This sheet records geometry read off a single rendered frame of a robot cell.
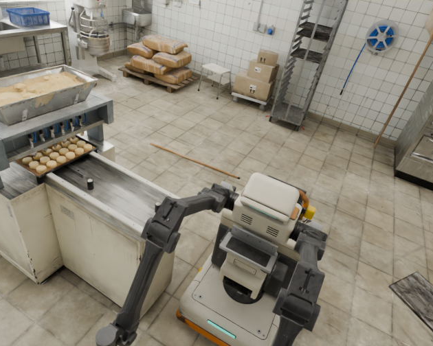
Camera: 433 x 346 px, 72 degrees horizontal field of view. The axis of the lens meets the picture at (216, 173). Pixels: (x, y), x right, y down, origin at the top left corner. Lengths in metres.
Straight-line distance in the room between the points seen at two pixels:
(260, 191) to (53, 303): 1.66
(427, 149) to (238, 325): 3.26
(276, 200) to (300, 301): 0.46
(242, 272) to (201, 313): 0.49
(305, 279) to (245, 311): 1.19
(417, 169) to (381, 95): 1.32
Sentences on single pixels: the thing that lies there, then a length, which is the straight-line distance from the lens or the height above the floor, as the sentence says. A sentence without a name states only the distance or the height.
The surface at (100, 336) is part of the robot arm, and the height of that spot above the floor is 1.05.
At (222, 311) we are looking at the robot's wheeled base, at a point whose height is 0.28.
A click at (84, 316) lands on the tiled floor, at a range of 2.31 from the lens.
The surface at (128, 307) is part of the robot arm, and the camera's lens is 1.08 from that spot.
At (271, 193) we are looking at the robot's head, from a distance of 1.20.
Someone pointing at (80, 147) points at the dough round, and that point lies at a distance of 2.05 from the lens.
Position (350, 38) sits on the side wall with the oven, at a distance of 5.11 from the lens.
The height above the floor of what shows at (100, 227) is 0.76.
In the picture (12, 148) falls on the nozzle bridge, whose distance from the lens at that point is 1.83.
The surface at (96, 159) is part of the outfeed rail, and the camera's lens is 1.98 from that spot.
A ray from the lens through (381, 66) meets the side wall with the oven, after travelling 5.15.
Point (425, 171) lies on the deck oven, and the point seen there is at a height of 0.23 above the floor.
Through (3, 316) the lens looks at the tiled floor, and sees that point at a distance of 2.45.
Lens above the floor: 2.01
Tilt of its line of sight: 36 degrees down
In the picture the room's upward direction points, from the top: 11 degrees clockwise
